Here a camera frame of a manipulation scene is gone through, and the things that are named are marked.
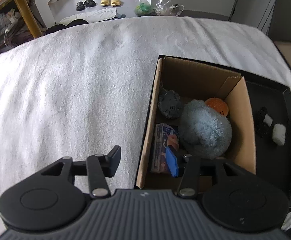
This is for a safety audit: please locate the green bag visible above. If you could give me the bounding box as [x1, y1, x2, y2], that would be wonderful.
[134, 0, 154, 16]

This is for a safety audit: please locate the white fluffy soft object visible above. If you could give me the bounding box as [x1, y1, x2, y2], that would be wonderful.
[272, 124, 286, 146]

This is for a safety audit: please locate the grey spiky plush ball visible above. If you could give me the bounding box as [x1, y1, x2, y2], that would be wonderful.
[157, 89, 183, 119]

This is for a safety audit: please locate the brown cardboard box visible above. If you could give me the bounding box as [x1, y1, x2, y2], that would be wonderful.
[135, 55, 256, 189]

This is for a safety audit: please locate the black tray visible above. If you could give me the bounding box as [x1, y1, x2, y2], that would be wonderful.
[133, 54, 291, 209]

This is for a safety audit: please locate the orange round plush toy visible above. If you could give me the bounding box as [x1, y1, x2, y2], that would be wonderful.
[205, 98, 229, 117]

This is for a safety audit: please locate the black soft object white tag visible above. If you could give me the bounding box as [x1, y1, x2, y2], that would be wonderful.
[255, 107, 273, 135]

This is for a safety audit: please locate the light blue fluffy plush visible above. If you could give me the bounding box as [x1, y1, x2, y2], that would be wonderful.
[178, 100, 232, 159]

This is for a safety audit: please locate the white cloth on floor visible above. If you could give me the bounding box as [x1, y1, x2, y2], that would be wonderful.
[59, 8, 117, 25]

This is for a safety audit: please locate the white towel cover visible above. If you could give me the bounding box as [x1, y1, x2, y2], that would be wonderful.
[0, 16, 291, 235]

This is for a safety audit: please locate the clear plastic bag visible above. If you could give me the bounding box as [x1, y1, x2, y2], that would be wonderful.
[155, 0, 184, 16]

